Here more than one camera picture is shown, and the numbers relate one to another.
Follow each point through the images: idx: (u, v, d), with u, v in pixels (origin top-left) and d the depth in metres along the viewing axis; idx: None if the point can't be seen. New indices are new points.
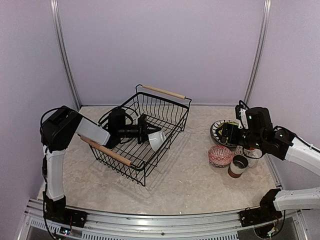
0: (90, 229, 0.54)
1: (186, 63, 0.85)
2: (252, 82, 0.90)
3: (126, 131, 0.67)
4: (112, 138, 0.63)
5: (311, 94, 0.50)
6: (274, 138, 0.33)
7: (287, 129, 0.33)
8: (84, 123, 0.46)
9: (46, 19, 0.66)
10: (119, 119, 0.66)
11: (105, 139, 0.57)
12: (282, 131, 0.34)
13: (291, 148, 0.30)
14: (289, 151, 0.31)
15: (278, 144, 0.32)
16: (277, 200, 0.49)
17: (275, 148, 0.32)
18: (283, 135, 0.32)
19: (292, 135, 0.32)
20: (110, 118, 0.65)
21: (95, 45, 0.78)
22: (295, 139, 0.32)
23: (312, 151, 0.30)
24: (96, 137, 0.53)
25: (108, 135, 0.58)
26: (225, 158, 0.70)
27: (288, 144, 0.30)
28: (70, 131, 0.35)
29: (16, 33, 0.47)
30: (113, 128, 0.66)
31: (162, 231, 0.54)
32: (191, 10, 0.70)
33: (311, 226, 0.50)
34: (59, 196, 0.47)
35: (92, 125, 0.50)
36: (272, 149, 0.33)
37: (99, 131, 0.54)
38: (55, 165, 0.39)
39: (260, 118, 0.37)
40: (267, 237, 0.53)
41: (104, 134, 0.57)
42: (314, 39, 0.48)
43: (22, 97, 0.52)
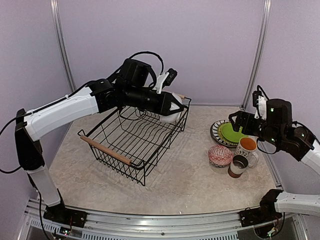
0: (91, 229, 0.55)
1: (186, 63, 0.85)
2: (252, 82, 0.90)
3: (144, 99, 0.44)
4: (114, 98, 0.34)
5: (311, 94, 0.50)
6: (297, 138, 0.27)
7: (308, 129, 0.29)
8: (38, 123, 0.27)
9: (46, 19, 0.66)
10: (139, 75, 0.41)
11: (91, 105, 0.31)
12: (302, 130, 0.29)
13: (312, 151, 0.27)
14: (308, 154, 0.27)
15: (298, 144, 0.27)
16: (279, 202, 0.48)
17: (295, 148, 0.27)
18: (306, 136, 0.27)
19: (313, 136, 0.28)
20: (126, 66, 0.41)
21: (95, 45, 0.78)
22: (314, 141, 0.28)
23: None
24: (79, 115, 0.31)
25: (89, 98, 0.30)
26: (225, 158, 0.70)
27: (309, 147, 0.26)
28: (30, 150, 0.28)
29: (16, 34, 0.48)
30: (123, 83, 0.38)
31: (162, 231, 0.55)
32: (190, 10, 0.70)
33: (311, 227, 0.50)
34: (56, 202, 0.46)
35: (51, 113, 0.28)
36: (291, 149, 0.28)
37: (73, 107, 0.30)
38: (41, 178, 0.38)
39: (284, 114, 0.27)
40: (267, 237, 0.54)
41: (86, 102, 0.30)
42: (314, 39, 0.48)
43: (22, 97, 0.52)
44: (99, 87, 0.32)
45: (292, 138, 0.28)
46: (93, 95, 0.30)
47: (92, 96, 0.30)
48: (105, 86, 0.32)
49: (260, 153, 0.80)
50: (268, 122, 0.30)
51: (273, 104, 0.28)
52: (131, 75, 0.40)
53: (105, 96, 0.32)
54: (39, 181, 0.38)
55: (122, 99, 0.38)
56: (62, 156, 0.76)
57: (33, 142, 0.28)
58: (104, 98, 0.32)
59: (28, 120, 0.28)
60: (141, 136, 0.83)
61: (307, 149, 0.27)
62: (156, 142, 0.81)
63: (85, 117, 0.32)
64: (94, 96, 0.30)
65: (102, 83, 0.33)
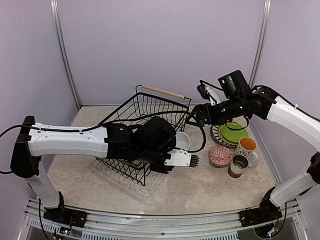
0: (90, 229, 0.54)
1: (186, 63, 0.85)
2: (252, 81, 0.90)
3: (157, 155, 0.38)
4: (127, 151, 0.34)
5: (312, 94, 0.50)
6: (258, 95, 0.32)
7: (268, 87, 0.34)
8: (42, 144, 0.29)
9: (46, 19, 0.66)
10: (160, 138, 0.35)
11: (99, 149, 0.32)
12: (263, 90, 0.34)
13: (274, 106, 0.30)
14: (272, 110, 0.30)
15: (260, 101, 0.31)
16: (274, 195, 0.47)
17: (258, 105, 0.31)
18: (265, 93, 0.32)
19: (274, 93, 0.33)
20: (151, 122, 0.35)
21: (95, 45, 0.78)
22: (278, 98, 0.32)
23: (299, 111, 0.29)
24: (86, 151, 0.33)
25: (100, 144, 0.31)
26: (225, 158, 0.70)
27: (271, 101, 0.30)
28: (23, 162, 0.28)
29: (16, 35, 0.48)
30: (141, 140, 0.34)
31: (162, 231, 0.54)
32: (190, 10, 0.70)
33: (310, 226, 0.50)
34: (53, 205, 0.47)
35: (59, 141, 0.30)
36: (255, 107, 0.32)
37: (83, 145, 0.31)
38: (44, 181, 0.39)
39: (235, 81, 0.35)
40: (267, 237, 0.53)
41: (97, 145, 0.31)
42: (314, 39, 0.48)
43: (23, 97, 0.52)
44: (118, 137, 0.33)
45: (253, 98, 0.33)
46: (106, 143, 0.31)
47: (104, 142, 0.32)
48: (121, 140, 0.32)
49: (260, 153, 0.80)
50: (227, 95, 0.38)
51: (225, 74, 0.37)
52: (153, 137, 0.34)
53: (121, 149, 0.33)
54: (41, 185, 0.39)
55: (136, 156, 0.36)
56: (62, 156, 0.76)
57: (29, 155, 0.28)
58: (115, 148, 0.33)
59: (34, 136, 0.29)
60: None
61: (270, 104, 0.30)
62: None
63: (91, 154, 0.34)
64: (107, 143, 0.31)
65: (122, 134, 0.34)
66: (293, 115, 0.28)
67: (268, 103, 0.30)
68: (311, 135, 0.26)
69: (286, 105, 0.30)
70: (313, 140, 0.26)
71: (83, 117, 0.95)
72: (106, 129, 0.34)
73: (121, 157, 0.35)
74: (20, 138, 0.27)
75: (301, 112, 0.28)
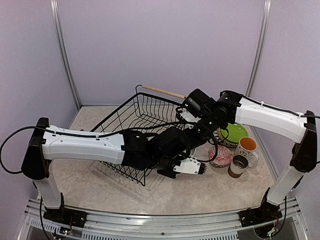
0: (90, 229, 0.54)
1: (186, 64, 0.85)
2: (252, 82, 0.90)
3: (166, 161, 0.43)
4: (143, 158, 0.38)
5: (311, 94, 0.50)
6: (221, 103, 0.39)
7: (230, 92, 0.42)
8: (58, 148, 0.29)
9: (45, 20, 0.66)
10: (175, 148, 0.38)
11: (114, 155, 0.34)
12: (227, 95, 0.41)
13: (242, 109, 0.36)
14: (240, 112, 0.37)
15: (225, 108, 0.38)
16: (269, 196, 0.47)
17: (223, 111, 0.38)
18: (229, 98, 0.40)
19: (238, 97, 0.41)
20: (169, 133, 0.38)
21: (95, 45, 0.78)
22: (242, 100, 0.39)
23: (264, 109, 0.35)
24: (99, 156, 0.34)
25: (116, 151, 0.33)
26: (225, 158, 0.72)
27: (235, 105, 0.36)
28: (33, 163, 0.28)
29: (16, 36, 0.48)
30: (157, 149, 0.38)
31: (162, 231, 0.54)
32: (190, 10, 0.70)
33: (310, 226, 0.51)
34: (54, 206, 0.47)
35: (75, 146, 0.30)
36: (221, 114, 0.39)
37: (99, 151, 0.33)
38: (50, 182, 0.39)
39: (196, 99, 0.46)
40: (267, 237, 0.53)
41: (113, 152, 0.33)
42: (314, 39, 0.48)
43: (22, 98, 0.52)
44: (136, 145, 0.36)
45: (217, 108, 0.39)
46: (123, 150, 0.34)
47: (121, 149, 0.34)
48: (138, 148, 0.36)
49: (260, 153, 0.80)
50: (197, 113, 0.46)
51: (186, 98, 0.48)
52: (167, 147, 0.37)
53: (136, 156, 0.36)
54: (44, 186, 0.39)
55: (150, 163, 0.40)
56: None
57: (42, 158, 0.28)
58: (131, 157, 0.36)
59: (49, 139, 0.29)
60: None
61: (235, 107, 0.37)
62: None
63: (104, 160, 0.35)
64: (124, 151, 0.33)
65: (140, 143, 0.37)
66: (261, 114, 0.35)
67: (233, 107, 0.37)
68: (280, 127, 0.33)
69: (252, 106, 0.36)
70: (281, 130, 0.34)
71: (83, 117, 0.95)
72: (122, 137, 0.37)
73: (134, 163, 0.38)
74: (35, 141, 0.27)
75: (265, 109, 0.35)
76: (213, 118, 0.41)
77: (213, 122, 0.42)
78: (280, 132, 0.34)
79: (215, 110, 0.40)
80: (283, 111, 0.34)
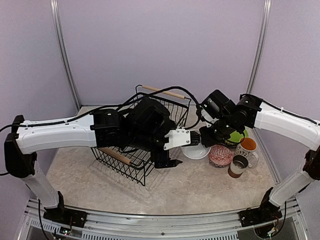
0: (90, 229, 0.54)
1: (186, 64, 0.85)
2: (252, 82, 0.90)
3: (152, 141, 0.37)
4: (121, 137, 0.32)
5: (312, 94, 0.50)
6: (241, 106, 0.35)
7: (252, 96, 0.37)
8: (30, 140, 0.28)
9: (45, 20, 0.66)
10: (152, 122, 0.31)
11: (87, 137, 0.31)
12: (248, 98, 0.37)
13: (259, 114, 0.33)
14: (259, 117, 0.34)
15: (245, 112, 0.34)
16: (272, 195, 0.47)
17: (242, 114, 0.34)
18: (249, 102, 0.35)
19: (259, 100, 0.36)
20: (142, 106, 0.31)
21: (95, 45, 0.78)
22: (263, 104, 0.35)
23: (283, 114, 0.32)
24: (77, 142, 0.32)
25: (87, 133, 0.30)
26: (225, 158, 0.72)
27: (254, 109, 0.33)
28: (14, 160, 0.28)
29: (16, 35, 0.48)
30: (132, 124, 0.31)
31: (162, 231, 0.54)
32: (190, 10, 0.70)
33: (311, 226, 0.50)
34: (52, 205, 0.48)
35: (46, 134, 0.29)
36: (240, 117, 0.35)
37: (72, 135, 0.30)
38: (40, 181, 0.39)
39: (215, 100, 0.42)
40: (267, 237, 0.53)
41: (84, 134, 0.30)
42: (314, 39, 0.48)
43: (22, 98, 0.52)
44: (107, 121, 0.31)
45: (237, 110, 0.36)
46: (93, 130, 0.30)
47: (91, 129, 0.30)
48: (109, 124, 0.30)
49: (260, 153, 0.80)
50: (213, 115, 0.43)
51: (205, 99, 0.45)
52: (144, 121, 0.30)
53: (109, 134, 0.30)
54: (35, 185, 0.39)
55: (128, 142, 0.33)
56: (62, 156, 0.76)
57: (20, 153, 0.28)
58: (104, 135, 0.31)
59: (21, 133, 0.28)
60: None
61: (255, 112, 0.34)
62: None
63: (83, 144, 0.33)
64: (94, 130, 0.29)
65: (113, 118, 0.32)
66: (280, 120, 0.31)
67: (253, 111, 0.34)
68: (298, 135, 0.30)
69: (270, 110, 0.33)
70: (301, 138, 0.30)
71: None
72: (94, 114, 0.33)
73: (112, 143, 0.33)
74: (8, 137, 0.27)
75: (284, 114, 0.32)
76: (231, 121, 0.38)
77: (230, 125, 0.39)
78: (298, 140, 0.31)
79: (234, 113, 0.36)
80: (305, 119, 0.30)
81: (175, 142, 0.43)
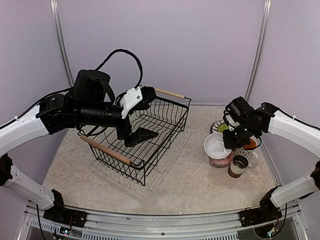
0: (90, 229, 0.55)
1: (186, 64, 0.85)
2: (252, 82, 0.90)
3: (105, 115, 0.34)
4: (69, 118, 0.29)
5: (312, 94, 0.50)
6: (258, 111, 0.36)
7: (270, 104, 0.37)
8: None
9: (45, 19, 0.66)
10: (90, 91, 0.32)
11: (40, 125, 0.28)
12: (266, 106, 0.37)
13: (273, 120, 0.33)
14: (272, 123, 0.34)
15: (261, 117, 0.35)
16: (274, 195, 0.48)
17: (258, 120, 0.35)
18: (266, 109, 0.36)
19: (275, 109, 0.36)
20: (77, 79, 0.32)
21: (95, 45, 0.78)
22: (278, 112, 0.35)
23: (296, 121, 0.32)
24: (36, 134, 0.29)
25: (36, 121, 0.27)
26: (226, 158, 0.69)
27: (269, 115, 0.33)
28: None
29: (16, 35, 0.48)
30: (74, 99, 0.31)
31: (162, 231, 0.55)
32: (190, 10, 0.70)
33: (311, 226, 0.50)
34: (49, 205, 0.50)
35: None
36: (255, 123, 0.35)
37: (27, 130, 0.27)
38: (23, 183, 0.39)
39: (238, 103, 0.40)
40: (267, 237, 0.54)
41: (35, 123, 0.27)
42: (314, 39, 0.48)
43: (22, 97, 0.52)
44: (50, 105, 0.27)
45: (253, 114, 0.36)
46: (38, 117, 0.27)
47: (37, 117, 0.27)
48: (51, 107, 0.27)
49: (260, 153, 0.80)
50: (235, 119, 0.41)
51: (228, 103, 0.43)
52: (83, 90, 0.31)
53: (55, 117, 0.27)
54: (20, 188, 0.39)
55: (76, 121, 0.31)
56: (62, 156, 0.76)
57: None
58: (51, 120, 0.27)
59: None
60: None
61: (269, 118, 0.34)
62: (156, 142, 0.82)
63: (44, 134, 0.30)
64: (40, 117, 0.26)
65: (57, 100, 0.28)
66: (290, 125, 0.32)
67: (267, 117, 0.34)
68: (306, 141, 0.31)
69: (284, 117, 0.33)
70: (308, 145, 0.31)
71: None
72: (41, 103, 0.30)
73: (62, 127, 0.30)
74: None
75: (298, 122, 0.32)
76: (248, 125, 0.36)
77: (248, 129, 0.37)
78: (306, 147, 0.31)
79: (252, 118, 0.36)
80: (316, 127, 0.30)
81: (128, 103, 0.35)
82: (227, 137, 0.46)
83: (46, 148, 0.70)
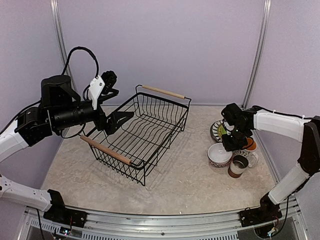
0: (90, 229, 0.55)
1: (185, 64, 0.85)
2: (252, 82, 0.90)
3: (77, 113, 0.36)
4: (44, 128, 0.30)
5: (312, 93, 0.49)
6: (244, 112, 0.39)
7: (257, 106, 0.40)
8: None
9: (45, 20, 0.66)
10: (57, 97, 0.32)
11: (20, 140, 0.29)
12: (253, 107, 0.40)
13: (256, 116, 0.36)
14: (255, 118, 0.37)
15: (246, 117, 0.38)
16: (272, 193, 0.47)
17: (244, 120, 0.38)
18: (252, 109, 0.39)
19: (259, 108, 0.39)
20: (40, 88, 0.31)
21: (94, 46, 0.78)
22: (261, 110, 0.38)
23: (274, 114, 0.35)
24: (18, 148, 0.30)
25: (15, 137, 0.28)
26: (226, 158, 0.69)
27: (252, 112, 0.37)
28: None
29: (16, 36, 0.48)
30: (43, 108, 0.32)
31: (162, 231, 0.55)
32: (190, 10, 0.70)
33: (310, 226, 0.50)
34: (47, 205, 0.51)
35: None
36: (242, 121, 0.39)
37: (8, 145, 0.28)
38: (15, 191, 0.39)
39: (232, 108, 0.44)
40: (267, 237, 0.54)
41: (15, 139, 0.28)
42: (314, 39, 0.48)
43: (22, 97, 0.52)
44: (25, 119, 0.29)
45: (241, 114, 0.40)
46: (17, 132, 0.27)
47: (16, 133, 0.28)
48: (26, 121, 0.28)
49: (260, 153, 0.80)
50: (229, 122, 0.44)
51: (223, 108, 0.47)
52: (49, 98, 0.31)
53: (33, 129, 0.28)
54: (13, 196, 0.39)
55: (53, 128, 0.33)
56: (62, 156, 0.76)
57: None
58: (30, 133, 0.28)
59: None
60: (141, 136, 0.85)
61: (252, 115, 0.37)
62: (156, 142, 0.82)
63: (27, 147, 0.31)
64: (18, 132, 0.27)
65: (31, 114, 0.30)
66: (271, 118, 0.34)
67: (250, 115, 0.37)
68: (289, 130, 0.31)
69: (263, 112, 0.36)
70: (292, 133, 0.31)
71: None
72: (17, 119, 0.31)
73: (42, 137, 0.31)
74: None
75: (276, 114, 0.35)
76: (237, 124, 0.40)
77: (239, 129, 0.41)
78: (294, 137, 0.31)
79: (239, 117, 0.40)
80: (296, 117, 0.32)
81: (94, 94, 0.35)
82: (226, 140, 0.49)
83: (46, 147, 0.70)
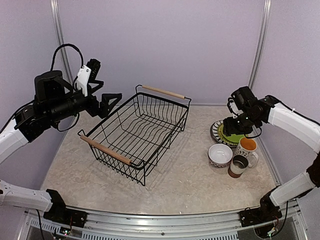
0: (90, 229, 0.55)
1: (185, 64, 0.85)
2: (252, 81, 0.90)
3: (72, 104, 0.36)
4: (43, 121, 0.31)
5: (311, 93, 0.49)
6: (259, 102, 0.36)
7: (273, 96, 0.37)
8: None
9: (45, 20, 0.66)
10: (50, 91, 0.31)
11: (20, 137, 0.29)
12: (269, 97, 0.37)
13: (273, 110, 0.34)
14: (272, 113, 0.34)
15: (262, 108, 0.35)
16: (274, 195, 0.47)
17: (259, 111, 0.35)
18: (268, 100, 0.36)
19: (277, 100, 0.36)
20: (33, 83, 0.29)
21: (94, 46, 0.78)
22: (278, 104, 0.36)
23: (294, 113, 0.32)
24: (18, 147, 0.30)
25: (15, 134, 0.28)
26: None
27: (270, 105, 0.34)
28: None
29: (16, 37, 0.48)
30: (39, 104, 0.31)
31: (162, 231, 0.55)
32: (189, 11, 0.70)
33: (310, 226, 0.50)
34: (48, 204, 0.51)
35: None
36: (256, 112, 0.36)
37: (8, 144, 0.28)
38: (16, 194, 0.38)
39: (248, 93, 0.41)
40: (267, 237, 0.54)
41: (14, 136, 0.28)
42: (314, 40, 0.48)
43: (22, 97, 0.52)
44: (24, 115, 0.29)
45: (255, 104, 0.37)
46: (17, 128, 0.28)
47: (16, 129, 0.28)
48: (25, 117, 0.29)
49: (260, 153, 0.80)
50: (239, 107, 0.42)
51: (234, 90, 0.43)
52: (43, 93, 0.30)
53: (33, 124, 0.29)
54: (15, 199, 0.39)
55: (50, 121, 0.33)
56: (62, 156, 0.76)
57: None
58: (30, 128, 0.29)
59: None
60: (142, 136, 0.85)
61: (269, 108, 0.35)
62: (156, 142, 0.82)
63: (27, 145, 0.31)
64: (18, 128, 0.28)
65: (28, 110, 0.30)
66: (290, 118, 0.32)
67: (266, 107, 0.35)
68: (307, 135, 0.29)
69: (284, 108, 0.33)
70: (309, 140, 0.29)
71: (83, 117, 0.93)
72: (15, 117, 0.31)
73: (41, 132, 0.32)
74: None
75: (296, 114, 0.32)
76: (250, 114, 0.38)
77: (249, 117, 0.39)
78: (309, 144, 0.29)
79: (253, 106, 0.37)
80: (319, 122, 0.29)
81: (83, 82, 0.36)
82: (231, 124, 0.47)
83: (45, 147, 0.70)
